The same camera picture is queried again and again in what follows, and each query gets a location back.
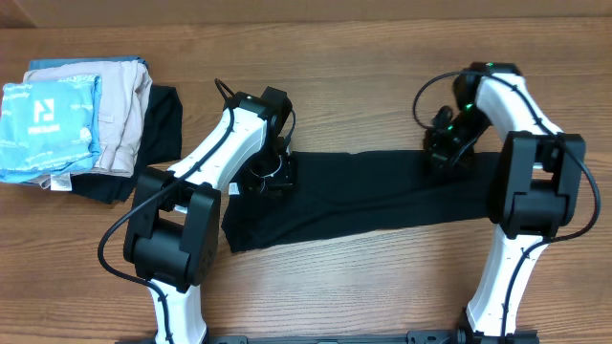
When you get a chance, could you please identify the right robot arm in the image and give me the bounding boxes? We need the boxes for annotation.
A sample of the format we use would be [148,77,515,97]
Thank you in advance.
[424,62,586,343]

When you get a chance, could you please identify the black t-shirt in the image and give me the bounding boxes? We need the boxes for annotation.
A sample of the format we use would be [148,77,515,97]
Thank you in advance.
[221,150,499,252]

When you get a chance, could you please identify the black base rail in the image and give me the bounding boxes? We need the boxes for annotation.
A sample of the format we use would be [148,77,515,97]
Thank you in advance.
[207,329,540,344]

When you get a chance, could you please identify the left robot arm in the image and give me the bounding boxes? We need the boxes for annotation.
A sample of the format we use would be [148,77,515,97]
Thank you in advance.
[123,87,295,343]

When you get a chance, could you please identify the blue folded garment at bottom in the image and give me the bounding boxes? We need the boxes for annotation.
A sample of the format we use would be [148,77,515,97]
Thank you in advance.
[28,55,148,71]

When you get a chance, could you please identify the black folded garment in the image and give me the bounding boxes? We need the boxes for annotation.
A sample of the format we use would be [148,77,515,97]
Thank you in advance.
[71,85,183,204]

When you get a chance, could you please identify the light blue folded printed shirt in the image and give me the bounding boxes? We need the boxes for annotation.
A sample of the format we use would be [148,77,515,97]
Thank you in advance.
[1,75,101,183]

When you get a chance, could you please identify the beige folded garment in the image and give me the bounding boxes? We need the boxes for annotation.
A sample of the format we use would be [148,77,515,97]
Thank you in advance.
[23,61,152,178]

